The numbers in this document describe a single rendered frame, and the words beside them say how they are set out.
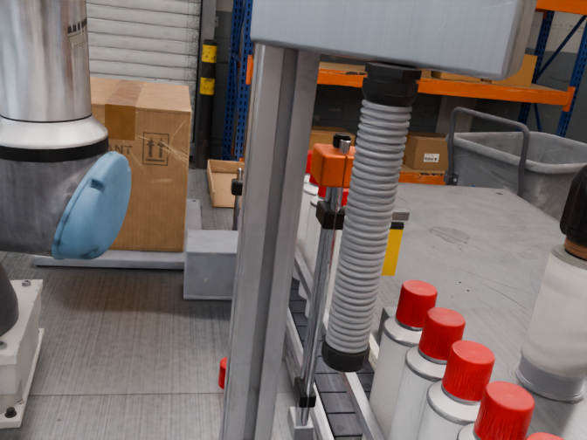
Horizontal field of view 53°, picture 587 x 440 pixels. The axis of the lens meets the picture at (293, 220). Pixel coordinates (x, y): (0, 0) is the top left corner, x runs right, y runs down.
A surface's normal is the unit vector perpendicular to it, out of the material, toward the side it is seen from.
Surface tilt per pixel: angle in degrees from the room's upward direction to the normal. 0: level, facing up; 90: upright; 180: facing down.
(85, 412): 0
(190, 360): 0
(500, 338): 0
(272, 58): 90
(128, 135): 90
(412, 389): 90
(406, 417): 90
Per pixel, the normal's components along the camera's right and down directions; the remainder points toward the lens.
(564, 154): -0.83, 0.04
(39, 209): -0.01, 0.25
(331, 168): 0.18, 0.36
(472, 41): -0.42, 0.26
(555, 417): 0.11, -0.93
